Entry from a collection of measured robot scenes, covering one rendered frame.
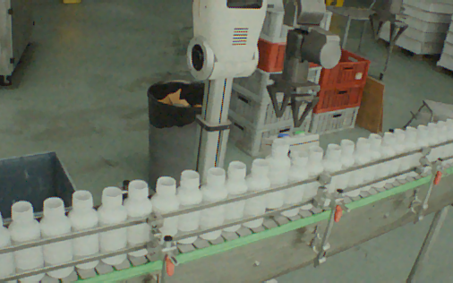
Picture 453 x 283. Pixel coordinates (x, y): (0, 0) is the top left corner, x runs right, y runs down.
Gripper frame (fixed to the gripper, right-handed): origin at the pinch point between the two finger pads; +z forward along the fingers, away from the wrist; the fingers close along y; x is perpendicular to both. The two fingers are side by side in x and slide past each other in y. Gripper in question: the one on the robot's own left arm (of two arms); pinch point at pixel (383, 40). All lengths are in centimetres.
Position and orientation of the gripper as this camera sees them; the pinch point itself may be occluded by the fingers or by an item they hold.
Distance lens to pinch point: 145.2
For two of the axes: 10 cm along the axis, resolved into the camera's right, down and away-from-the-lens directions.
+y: -5.3, -4.4, 7.2
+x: -8.4, 1.5, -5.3
